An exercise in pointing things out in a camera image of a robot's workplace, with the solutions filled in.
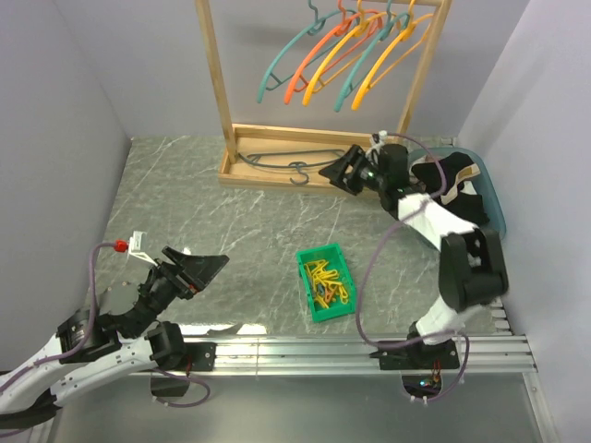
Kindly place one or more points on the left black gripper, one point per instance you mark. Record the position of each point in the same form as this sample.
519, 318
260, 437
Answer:
196, 271

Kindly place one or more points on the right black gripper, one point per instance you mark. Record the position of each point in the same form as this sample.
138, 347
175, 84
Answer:
335, 173

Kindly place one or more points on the orange clothes hanger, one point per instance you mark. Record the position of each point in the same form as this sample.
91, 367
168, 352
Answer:
330, 56

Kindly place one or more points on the black underwear back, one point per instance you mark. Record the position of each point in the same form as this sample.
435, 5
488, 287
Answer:
456, 168

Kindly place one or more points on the black underwear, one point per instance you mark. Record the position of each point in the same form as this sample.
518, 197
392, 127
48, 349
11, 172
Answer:
456, 168
470, 208

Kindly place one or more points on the black underwear front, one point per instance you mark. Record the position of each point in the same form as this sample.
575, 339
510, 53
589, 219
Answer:
470, 208

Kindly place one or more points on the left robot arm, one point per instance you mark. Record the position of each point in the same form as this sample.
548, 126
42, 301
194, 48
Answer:
116, 334

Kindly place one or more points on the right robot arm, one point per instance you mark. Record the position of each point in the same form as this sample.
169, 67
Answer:
472, 274

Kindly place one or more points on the yellow hanger left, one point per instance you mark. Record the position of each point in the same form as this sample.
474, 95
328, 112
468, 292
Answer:
338, 49

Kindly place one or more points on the yellow hanger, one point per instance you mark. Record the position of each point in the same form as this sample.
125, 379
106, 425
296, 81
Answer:
338, 49
404, 33

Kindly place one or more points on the yellow hanger right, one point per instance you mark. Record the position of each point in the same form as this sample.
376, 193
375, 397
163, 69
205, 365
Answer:
404, 33

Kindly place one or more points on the wooden clothes rack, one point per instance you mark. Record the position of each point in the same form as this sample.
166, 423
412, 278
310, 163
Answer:
245, 139

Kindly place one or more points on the yellow clothespins in bin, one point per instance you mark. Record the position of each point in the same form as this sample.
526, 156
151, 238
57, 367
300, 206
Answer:
320, 277

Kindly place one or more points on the green plastic bin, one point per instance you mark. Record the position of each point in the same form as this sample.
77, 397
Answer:
335, 255

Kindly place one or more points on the teal laundry basket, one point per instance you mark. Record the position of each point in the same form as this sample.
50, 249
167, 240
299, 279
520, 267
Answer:
489, 198

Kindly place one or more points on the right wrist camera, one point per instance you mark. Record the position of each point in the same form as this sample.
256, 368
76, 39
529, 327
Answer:
377, 140

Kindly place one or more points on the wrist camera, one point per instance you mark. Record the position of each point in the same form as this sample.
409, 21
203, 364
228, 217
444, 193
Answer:
133, 248
377, 140

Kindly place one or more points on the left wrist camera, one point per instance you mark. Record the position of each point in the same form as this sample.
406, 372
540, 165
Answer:
133, 248

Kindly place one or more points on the aluminium mounting rail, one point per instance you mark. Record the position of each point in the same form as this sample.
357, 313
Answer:
322, 389

